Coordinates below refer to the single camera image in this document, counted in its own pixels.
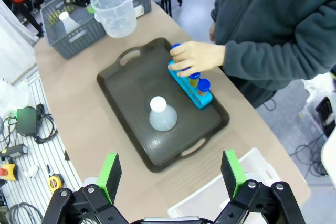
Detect person's right hand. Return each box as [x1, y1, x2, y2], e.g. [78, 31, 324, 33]
[209, 22, 217, 44]

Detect white plastic conical flask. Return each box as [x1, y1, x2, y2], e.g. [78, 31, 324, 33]
[58, 11, 81, 36]
[149, 95, 179, 132]

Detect black crate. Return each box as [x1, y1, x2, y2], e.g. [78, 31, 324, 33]
[314, 96, 336, 138]

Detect yellow tape measure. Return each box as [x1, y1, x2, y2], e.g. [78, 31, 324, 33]
[47, 173, 65, 193]

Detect white side table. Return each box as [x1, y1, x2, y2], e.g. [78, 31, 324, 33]
[320, 129, 336, 183]

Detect yellow emergency stop button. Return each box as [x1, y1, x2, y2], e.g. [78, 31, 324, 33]
[0, 163, 18, 182]

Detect white perforated plastic basket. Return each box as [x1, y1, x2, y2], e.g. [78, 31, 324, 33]
[167, 147, 279, 224]

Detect dark brown serving tray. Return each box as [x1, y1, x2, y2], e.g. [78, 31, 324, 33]
[96, 37, 231, 174]

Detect clear plastic measuring beaker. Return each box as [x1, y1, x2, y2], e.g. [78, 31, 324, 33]
[90, 0, 138, 39]

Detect person's left forearm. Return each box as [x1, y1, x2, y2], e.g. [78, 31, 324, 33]
[222, 5, 336, 81]

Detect black floor cables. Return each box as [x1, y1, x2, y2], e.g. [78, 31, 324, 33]
[288, 133, 329, 178]

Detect dark green box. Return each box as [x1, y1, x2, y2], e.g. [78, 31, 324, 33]
[16, 106, 38, 134]

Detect blue test tube rack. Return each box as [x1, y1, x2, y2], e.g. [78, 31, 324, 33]
[167, 60, 214, 110]

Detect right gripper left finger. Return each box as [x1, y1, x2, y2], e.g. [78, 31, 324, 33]
[41, 153, 129, 224]

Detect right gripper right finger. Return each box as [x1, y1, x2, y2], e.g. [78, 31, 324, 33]
[214, 149, 307, 224]

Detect person's left hand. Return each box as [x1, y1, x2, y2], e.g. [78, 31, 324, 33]
[169, 40, 226, 78]

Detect person's right forearm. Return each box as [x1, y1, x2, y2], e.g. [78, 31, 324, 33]
[211, 0, 232, 25]

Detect grey coiled cable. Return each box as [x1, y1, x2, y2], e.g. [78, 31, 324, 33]
[8, 202, 44, 224]

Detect person in dark fleece jacket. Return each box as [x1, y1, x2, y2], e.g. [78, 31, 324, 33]
[211, 0, 336, 109]

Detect grey handheld scanner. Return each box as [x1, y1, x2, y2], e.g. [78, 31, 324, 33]
[1, 143, 28, 161]

